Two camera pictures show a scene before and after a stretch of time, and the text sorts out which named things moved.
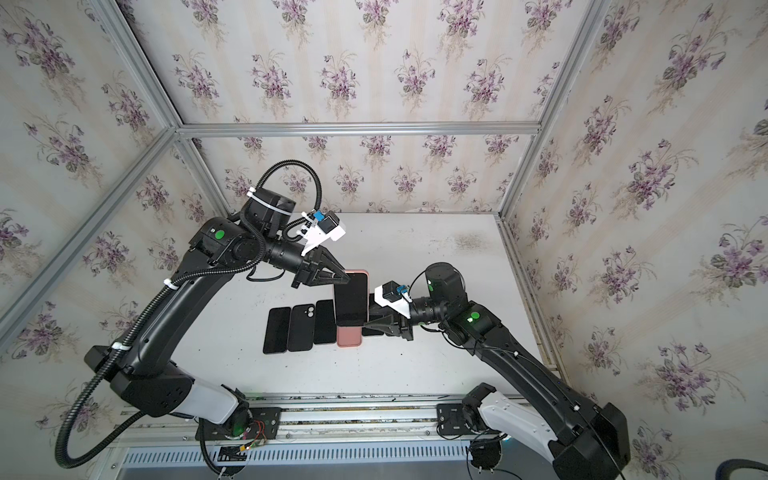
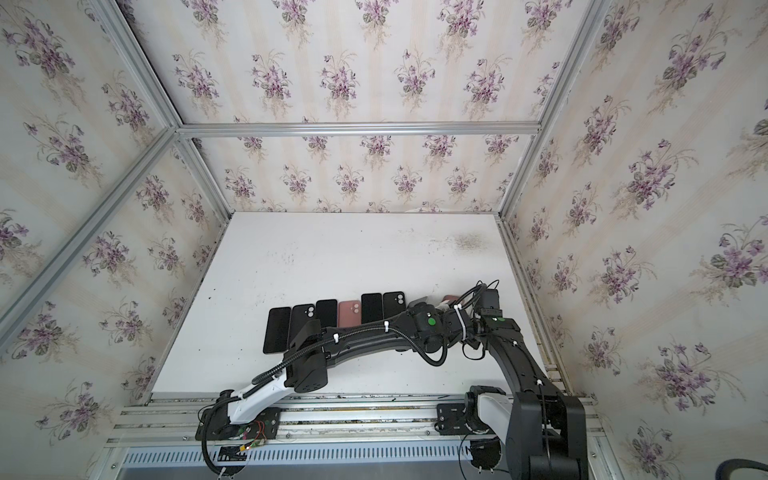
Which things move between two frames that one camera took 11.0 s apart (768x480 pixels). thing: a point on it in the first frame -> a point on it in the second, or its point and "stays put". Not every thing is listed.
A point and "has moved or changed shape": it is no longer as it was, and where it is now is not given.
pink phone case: [349, 336] has moved or changed shape
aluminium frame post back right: [592, 21] stays put
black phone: [277, 332] stays put
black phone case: [301, 327] stays put
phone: [352, 299] has moved or changed shape
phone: [325, 331] stays put
